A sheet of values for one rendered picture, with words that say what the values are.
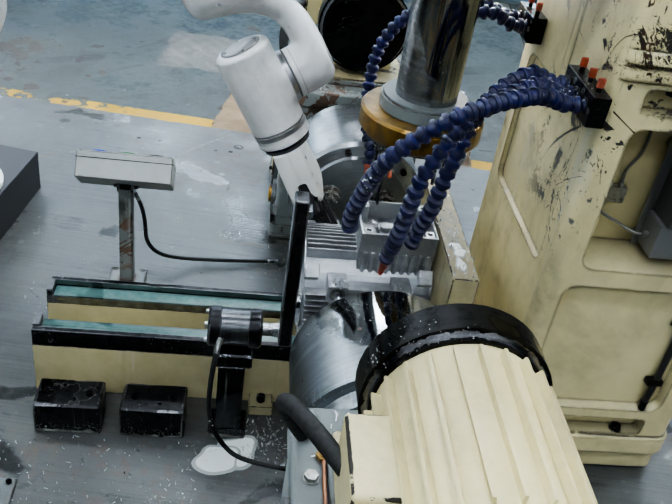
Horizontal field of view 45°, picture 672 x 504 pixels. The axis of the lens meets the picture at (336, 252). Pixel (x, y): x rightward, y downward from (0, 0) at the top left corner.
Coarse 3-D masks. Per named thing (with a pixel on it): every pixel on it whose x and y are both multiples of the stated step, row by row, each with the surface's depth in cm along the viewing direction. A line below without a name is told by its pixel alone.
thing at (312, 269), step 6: (306, 264) 123; (312, 264) 124; (318, 264) 124; (306, 270) 123; (312, 270) 123; (318, 270) 123; (420, 270) 126; (426, 270) 126; (306, 276) 123; (312, 276) 123; (318, 276) 123; (420, 276) 126; (426, 276) 126; (432, 276) 126; (420, 282) 125; (426, 282) 126; (432, 282) 126
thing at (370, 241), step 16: (368, 208) 130; (384, 208) 132; (368, 224) 130; (384, 224) 127; (432, 224) 127; (368, 240) 123; (384, 240) 123; (432, 240) 124; (368, 256) 125; (400, 256) 125; (416, 256) 126; (432, 256) 126; (368, 272) 126; (384, 272) 127; (400, 272) 127; (416, 272) 127
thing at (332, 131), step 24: (312, 120) 156; (336, 120) 151; (312, 144) 148; (336, 144) 144; (360, 144) 143; (336, 168) 145; (360, 168) 145; (408, 168) 146; (336, 192) 146; (384, 192) 147; (336, 216) 151
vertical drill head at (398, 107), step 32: (416, 0) 106; (448, 0) 104; (480, 0) 106; (416, 32) 108; (448, 32) 106; (416, 64) 109; (448, 64) 109; (384, 96) 114; (416, 96) 111; (448, 96) 112; (384, 128) 111; (416, 128) 111; (480, 128) 114
